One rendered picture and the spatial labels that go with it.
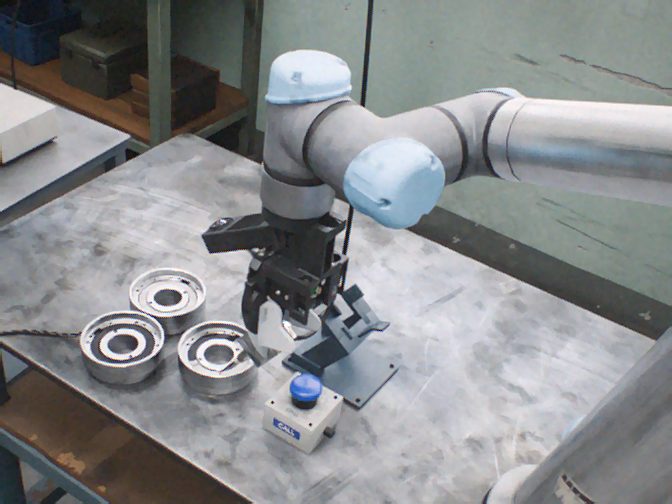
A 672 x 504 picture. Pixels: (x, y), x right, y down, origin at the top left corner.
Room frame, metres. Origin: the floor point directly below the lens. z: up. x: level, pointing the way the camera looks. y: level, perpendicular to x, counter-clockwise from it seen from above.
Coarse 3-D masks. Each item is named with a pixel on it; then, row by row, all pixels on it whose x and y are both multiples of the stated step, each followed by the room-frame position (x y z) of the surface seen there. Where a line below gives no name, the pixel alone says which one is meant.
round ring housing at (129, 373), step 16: (96, 320) 0.79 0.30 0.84; (112, 320) 0.81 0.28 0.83; (128, 320) 0.81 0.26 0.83; (144, 320) 0.82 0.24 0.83; (112, 336) 0.78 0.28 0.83; (128, 336) 0.79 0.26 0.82; (160, 336) 0.79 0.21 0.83; (112, 352) 0.78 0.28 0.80; (160, 352) 0.76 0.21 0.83; (96, 368) 0.72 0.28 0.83; (112, 368) 0.72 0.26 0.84; (128, 368) 0.72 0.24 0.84; (144, 368) 0.73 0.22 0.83
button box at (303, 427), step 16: (288, 384) 0.72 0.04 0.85; (272, 400) 0.69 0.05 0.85; (288, 400) 0.70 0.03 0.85; (320, 400) 0.71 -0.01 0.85; (336, 400) 0.71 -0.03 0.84; (272, 416) 0.68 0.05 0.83; (288, 416) 0.67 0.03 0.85; (304, 416) 0.68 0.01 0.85; (320, 416) 0.68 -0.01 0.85; (336, 416) 0.71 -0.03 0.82; (272, 432) 0.68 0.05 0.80; (288, 432) 0.67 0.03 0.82; (304, 432) 0.66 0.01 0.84; (320, 432) 0.67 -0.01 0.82; (304, 448) 0.66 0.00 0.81
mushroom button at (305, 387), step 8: (296, 376) 0.71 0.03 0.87; (304, 376) 0.71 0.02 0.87; (312, 376) 0.72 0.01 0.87; (296, 384) 0.70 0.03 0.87; (304, 384) 0.70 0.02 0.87; (312, 384) 0.70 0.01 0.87; (320, 384) 0.71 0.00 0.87; (296, 392) 0.69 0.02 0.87; (304, 392) 0.69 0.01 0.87; (312, 392) 0.69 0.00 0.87; (320, 392) 0.70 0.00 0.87; (304, 400) 0.68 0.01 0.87; (312, 400) 0.68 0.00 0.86
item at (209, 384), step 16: (192, 336) 0.80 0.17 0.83; (208, 352) 0.79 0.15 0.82; (224, 352) 0.80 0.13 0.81; (192, 368) 0.73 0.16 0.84; (208, 368) 0.75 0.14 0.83; (224, 368) 0.75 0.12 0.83; (256, 368) 0.77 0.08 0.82; (192, 384) 0.73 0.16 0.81; (208, 384) 0.72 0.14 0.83; (224, 384) 0.73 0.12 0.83; (240, 384) 0.74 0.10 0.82
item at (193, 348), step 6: (204, 336) 0.81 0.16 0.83; (210, 336) 0.81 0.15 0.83; (216, 336) 0.81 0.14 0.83; (222, 336) 0.81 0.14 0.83; (228, 336) 0.81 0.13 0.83; (234, 336) 0.81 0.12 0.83; (198, 342) 0.79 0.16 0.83; (204, 342) 0.79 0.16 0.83; (192, 348) 0.78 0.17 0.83; (198, 348) 0.78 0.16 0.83; (192, 354) 0.77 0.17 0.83; (192, 360) 0.76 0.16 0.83; (198, 360) 0.76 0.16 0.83
